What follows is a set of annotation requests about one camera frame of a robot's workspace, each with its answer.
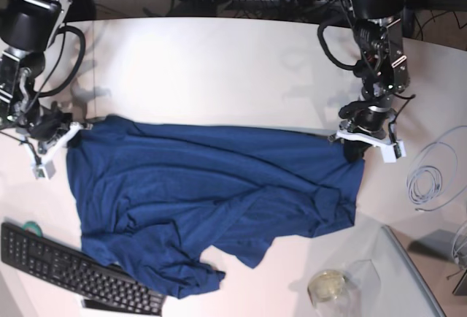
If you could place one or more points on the dark blue t-shirt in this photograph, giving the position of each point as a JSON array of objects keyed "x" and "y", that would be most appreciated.
[{"x": 153, "y": 198}]

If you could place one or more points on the clear tape roll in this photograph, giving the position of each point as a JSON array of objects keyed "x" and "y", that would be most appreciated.
[{"x": 326, "y": 286}]

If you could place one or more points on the black computer keyboard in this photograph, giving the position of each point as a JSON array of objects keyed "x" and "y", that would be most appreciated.
[{"x": 70, "y": 269}]

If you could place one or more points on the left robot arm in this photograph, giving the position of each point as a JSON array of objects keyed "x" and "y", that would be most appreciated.
[{"x": 377, "y": 29}]

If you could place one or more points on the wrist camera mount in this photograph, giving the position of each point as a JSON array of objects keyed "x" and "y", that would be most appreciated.
[
  {"x": 390, "y": 147},
  {"x": 42, "y": 164}
]

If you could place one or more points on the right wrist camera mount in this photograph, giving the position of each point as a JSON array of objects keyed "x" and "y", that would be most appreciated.
[{"x": 42, "y": 164}]

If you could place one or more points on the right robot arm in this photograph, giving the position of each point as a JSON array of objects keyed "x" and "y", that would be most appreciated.
[{"x": 28, "y": 28}]

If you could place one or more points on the green tape roll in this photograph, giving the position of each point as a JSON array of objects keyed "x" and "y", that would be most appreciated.
[{"x": 33, "y": 228}]

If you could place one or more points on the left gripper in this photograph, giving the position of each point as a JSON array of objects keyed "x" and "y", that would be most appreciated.
[{"x": 366, "y": 120}]

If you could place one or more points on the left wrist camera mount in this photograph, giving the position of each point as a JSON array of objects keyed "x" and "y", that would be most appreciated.
[{"x": 390, "y": 147}]

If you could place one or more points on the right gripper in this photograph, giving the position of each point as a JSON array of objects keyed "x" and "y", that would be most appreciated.
[{"x": 51, "y": 127}]

